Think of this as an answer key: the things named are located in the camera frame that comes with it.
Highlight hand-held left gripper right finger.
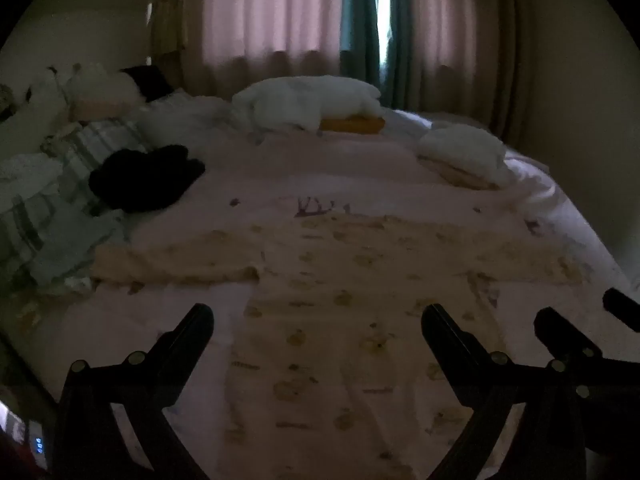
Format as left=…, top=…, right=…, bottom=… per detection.
left=421, top=303, right=587, bottom=480

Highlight folded white clothes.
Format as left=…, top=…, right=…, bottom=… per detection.
left=416, top=126, right=513, bottom=191

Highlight device with blue lights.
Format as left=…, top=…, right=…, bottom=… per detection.
left=0, top=400, right=53, bottom=473

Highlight white bed sheet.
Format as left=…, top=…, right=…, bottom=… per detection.
left=134, top=92, right=568, bottom=211

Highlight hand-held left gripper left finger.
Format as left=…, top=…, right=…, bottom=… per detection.
left=52, top=303, right=216, bottom=480

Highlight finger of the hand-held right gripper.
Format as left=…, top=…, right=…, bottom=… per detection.
left=602, top=287, right=640, bottom=333
left=534, top=306, right=640, bottom=456

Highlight cream plush toy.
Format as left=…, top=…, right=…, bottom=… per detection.
left=64, top=62, right=147, bottom=122

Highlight pink animal print blanket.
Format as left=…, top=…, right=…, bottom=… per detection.
left=20, top=132, right=640, bottom=480

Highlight black pillow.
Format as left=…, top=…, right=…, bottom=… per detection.
left=120, top=64, right=175, bottom=101

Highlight black cloth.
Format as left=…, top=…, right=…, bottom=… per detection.
left=89, top=144, right=207, bottom=213

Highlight yellow cushion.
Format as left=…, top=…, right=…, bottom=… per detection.
left=319, top=115, right=386, bottom=137

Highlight cream printed baby romper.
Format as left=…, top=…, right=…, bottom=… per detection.
left=91, top=212, right=588, bottom=480

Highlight plaid blanket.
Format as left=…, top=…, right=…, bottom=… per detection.
left=0, top=117, right=153, bottom=286

